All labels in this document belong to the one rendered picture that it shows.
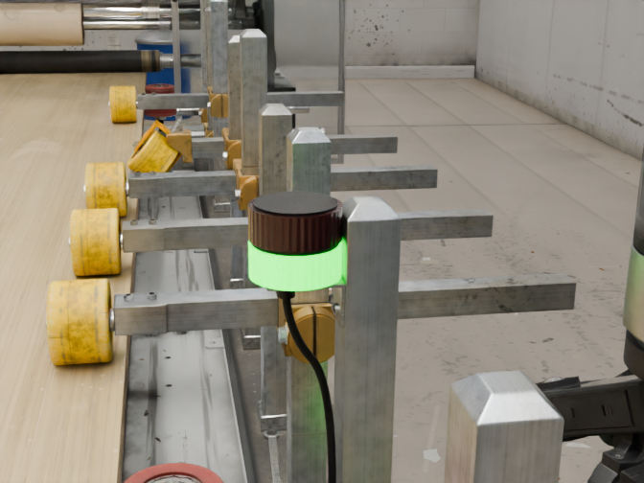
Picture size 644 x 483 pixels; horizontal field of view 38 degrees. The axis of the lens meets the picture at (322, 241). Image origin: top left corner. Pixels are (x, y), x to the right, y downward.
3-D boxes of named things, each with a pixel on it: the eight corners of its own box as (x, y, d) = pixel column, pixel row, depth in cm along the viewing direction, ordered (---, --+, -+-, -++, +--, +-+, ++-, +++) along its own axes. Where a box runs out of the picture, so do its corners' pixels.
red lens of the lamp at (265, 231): (333, 222, 63) (333, 191, 62) (350, 250, 57) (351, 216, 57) (243, 225, 62) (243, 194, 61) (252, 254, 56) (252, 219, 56)
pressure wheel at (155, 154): (151, 178, 166) (179, 144, 165) (151, 190, 158) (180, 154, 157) (124, 158, 164) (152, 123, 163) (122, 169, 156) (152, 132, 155)
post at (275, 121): (287, 462, 124) (287, 102, 109) (291, 476, 121) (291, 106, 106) (262, 465, 123) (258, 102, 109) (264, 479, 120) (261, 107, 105)
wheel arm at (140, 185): (430, 183, 146) (431, 161, 145) (437, 189, 143) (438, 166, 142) (104, 194, 138) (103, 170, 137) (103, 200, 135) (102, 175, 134)
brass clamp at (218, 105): (232, 107, 216) (231, 85, 214) (236, 118, 203) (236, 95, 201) (205, 107, 215) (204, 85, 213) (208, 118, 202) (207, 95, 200)
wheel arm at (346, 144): (393, 149, 169) (394, 133, 168) (397, 152, 166) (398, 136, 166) (190, 154, 163) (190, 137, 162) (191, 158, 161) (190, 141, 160)
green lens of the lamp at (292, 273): (333, 257, 64) (333, 226, 63) (349, 288, 58) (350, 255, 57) (244, 261, 63) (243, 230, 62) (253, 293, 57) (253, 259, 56)
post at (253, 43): (266, 343, 145) (264, 28, 131) (268, 352, 142) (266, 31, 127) (243, 344, 145) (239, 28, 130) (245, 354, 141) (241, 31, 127)
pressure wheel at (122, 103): (135, 101, 201) (137, 129, 207) (134, 78, 207) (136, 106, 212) (106, 102, 200) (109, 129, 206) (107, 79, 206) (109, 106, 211)
